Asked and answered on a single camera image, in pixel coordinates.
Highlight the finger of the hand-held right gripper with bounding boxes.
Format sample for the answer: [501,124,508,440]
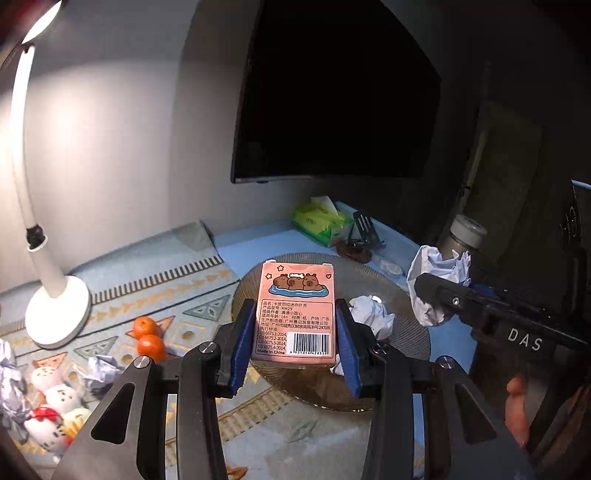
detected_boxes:
[468,282,555,324]
[414,273,490,324]

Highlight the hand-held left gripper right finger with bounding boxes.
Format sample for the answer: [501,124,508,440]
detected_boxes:
[335,299,536,480]

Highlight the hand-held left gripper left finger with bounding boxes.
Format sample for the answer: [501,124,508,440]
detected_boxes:
[50,299,259,480]

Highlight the pink playing card box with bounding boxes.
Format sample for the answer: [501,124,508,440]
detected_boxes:
[252,261,337,367]

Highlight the round brown woven tray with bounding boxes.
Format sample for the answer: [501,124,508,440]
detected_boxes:
[231,253,432,411]

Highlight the plush dango skewer toy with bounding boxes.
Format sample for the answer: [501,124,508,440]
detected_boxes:
[30,364,90,444]

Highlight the person's right hand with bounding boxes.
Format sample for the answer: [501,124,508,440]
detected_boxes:
[505,375,532,449]

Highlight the bottle with white lid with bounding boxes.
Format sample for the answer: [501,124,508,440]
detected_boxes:
[438,213,488,264]

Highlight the plain blue desk pad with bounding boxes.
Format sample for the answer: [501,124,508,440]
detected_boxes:
[215,200,476,374]

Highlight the orange tangerine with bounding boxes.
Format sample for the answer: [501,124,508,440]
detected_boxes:
[133,317,158,340]
[137,334,165,362]

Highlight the small brown object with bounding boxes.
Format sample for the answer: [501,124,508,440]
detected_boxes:
[338,240,372,265]

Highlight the patterned blue table mat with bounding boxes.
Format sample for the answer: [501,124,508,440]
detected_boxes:
[0,220,476,480]

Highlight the brown board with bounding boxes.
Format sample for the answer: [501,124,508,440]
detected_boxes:
[450,99,543,259]

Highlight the green tissue pack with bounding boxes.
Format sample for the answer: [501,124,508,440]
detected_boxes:
[292,196,354,247]

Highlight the white desk lamp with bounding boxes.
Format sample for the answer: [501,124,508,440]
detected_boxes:
[9,0,92,350]

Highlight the black monitor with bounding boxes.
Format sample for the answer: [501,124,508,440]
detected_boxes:
[231,0,441,184]

